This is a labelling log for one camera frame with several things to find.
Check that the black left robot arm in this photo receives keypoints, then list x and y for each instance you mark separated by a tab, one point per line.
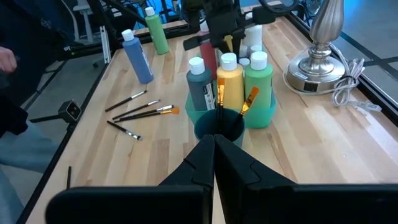
130	12

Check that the black paintbrush wide silver ferrule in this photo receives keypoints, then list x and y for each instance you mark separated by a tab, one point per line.
124	101

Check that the large lavender blue paint bottle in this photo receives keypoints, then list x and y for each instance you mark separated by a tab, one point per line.
138	59

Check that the translucent teal plastic tray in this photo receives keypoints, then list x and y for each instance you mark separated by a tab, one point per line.
261	118

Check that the small black cube camera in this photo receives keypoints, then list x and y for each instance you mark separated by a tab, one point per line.
70	110

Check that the black paintbrush copper ferrule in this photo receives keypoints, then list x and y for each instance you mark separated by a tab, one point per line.
220	93

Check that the black camera stand rod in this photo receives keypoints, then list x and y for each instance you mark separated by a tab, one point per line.
46	118

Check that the large white paint bottle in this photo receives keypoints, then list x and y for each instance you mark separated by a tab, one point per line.
253	35

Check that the large grey-blue paint bottle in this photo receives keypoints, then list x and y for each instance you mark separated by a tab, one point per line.
199	90

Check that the black paintbrush yellow bristles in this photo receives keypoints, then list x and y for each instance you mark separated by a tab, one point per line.
248	101

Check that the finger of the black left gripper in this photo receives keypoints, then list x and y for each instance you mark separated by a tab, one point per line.
237	45
221	46

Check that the white shade silver table lamp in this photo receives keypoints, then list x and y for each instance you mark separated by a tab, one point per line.
323	25

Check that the yellow paint bottle apple logo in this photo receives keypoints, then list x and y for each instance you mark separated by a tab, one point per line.
233	87

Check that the dark green plastic cup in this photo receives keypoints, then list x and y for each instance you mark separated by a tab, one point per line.
203	126

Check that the white office chair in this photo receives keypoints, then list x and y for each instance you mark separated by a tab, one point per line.
81	6

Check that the thin brown-tipped paintbrush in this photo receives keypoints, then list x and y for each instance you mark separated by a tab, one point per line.
69	177

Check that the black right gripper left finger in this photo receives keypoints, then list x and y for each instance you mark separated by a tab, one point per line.
186	199

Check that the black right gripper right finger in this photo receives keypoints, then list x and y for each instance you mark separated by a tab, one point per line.
248	199

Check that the silver aluminium extrusion post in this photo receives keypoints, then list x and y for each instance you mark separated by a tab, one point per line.
105	46

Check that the large coral pink paint bottle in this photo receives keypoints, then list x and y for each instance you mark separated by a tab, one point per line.
208	59

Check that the person's hand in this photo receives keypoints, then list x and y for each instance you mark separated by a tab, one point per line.
6	60

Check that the person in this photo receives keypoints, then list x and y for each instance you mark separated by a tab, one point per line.
18	118

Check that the large green paint bottle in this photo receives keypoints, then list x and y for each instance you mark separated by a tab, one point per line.
158	34
259	81

